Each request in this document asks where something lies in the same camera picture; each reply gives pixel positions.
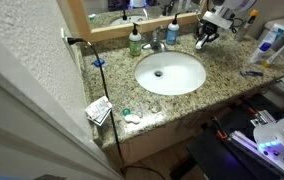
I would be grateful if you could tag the black robot cart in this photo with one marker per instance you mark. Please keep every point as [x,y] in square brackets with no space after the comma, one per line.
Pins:
[212,156]

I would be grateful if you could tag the blue and white toothbrush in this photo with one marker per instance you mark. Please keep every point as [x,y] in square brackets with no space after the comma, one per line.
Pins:
[197,16]

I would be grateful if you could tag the green pump soap bottle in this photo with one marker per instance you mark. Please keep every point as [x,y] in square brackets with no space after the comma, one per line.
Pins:
[135,45]

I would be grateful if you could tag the orange black clamp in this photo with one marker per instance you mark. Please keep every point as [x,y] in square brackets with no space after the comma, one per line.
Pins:
[252,110]
[220,131]

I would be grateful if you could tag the blue and white pump bottle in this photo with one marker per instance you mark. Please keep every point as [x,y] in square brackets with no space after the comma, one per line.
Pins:
[172,34]

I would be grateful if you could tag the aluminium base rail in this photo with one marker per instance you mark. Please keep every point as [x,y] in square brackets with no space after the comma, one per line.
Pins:
[245,140]

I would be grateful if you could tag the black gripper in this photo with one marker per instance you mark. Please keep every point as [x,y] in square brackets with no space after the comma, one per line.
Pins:
[208,30]

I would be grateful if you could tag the wood framed mirror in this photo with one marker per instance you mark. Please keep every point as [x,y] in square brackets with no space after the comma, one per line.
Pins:
[82,20]

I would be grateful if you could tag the blue razor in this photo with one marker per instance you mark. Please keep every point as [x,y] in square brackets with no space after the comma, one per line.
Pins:
[252,73]

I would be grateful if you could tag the tall slim white tube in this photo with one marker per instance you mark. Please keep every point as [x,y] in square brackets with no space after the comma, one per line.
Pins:
[277,33]

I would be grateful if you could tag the wooden vanity cabinet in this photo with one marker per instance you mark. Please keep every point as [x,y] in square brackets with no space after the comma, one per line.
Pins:
[155,140]

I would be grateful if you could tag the small blue plastic object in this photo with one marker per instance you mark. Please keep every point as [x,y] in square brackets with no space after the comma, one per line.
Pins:
[98,62]

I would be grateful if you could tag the white lotion tube yellow cap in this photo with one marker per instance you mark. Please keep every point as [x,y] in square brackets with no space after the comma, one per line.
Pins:
[271,60]

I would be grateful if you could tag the white door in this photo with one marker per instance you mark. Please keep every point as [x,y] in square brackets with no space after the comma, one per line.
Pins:
[22,133]

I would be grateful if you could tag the brown spray bottle orange cap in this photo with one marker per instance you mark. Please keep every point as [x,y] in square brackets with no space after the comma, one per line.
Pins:
[247,25]

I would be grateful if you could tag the white wall outlet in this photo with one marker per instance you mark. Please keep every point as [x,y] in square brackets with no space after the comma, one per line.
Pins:
[65,39]

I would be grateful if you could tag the white green contact lens case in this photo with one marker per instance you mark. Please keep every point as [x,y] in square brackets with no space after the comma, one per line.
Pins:
[132,118]

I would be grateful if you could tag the chrome faucet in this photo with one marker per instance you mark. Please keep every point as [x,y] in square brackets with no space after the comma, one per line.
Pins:
[156,42]

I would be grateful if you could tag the white oval sink basin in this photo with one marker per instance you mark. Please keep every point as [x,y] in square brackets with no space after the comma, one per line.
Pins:
[178,74]

